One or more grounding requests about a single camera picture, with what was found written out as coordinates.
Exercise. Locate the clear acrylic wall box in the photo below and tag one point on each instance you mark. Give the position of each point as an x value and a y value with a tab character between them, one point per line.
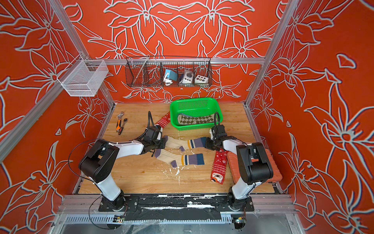
82	79

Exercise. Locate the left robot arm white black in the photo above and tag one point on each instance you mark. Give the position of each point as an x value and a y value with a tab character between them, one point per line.
98	162

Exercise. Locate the white box with dots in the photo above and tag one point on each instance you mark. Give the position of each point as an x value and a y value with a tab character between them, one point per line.
200	80

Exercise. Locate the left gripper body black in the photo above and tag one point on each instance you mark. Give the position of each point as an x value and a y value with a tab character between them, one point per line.
158	144

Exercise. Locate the cream striped sock purple toe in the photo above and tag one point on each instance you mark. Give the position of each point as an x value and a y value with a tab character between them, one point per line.
184	145

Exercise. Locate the red snowflake sock far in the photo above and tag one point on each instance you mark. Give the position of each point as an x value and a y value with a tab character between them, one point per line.
164	121

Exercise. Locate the red black ratchet wrench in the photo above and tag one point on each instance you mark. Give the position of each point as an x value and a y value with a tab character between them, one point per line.
120	130

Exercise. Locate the orange handled adjustable wrench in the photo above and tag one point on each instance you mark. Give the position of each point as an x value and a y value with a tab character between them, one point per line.
119	121

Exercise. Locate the white device with dial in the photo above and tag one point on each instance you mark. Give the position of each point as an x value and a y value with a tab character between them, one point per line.
187	77

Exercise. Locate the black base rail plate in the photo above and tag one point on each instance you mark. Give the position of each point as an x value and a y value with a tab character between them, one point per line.
170	207

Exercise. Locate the red christmas sock near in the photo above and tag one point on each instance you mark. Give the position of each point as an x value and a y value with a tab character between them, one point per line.
219	167

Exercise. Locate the green plastic basket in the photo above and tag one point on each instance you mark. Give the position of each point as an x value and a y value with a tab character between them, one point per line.
194	107

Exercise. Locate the teal box in basket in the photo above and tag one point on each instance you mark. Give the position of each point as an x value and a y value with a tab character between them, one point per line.
171	75

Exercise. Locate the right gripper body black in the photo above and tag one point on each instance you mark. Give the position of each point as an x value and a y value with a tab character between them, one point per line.
212	144

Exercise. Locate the black wire wall basket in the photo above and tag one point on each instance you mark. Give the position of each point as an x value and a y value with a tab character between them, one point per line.
147	72

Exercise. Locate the brown argyle sock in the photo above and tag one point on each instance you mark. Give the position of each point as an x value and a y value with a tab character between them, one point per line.
189	120

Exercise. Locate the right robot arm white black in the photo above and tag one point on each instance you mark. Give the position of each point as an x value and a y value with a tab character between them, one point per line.
254	165

